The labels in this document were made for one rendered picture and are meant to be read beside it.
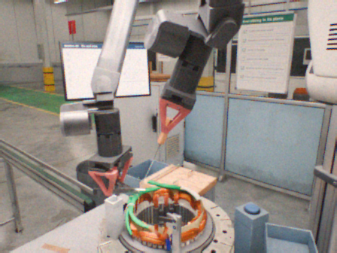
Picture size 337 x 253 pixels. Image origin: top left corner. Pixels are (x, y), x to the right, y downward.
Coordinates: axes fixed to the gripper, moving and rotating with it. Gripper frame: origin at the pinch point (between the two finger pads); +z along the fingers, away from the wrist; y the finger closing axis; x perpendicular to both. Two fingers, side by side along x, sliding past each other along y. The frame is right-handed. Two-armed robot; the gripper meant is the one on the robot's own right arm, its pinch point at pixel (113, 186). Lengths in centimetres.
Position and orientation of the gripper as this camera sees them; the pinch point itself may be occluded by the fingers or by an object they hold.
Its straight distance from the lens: 67.3
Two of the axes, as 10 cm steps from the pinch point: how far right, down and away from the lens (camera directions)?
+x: 9.5, 0.6, -3.1
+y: -3.1, 2.9, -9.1
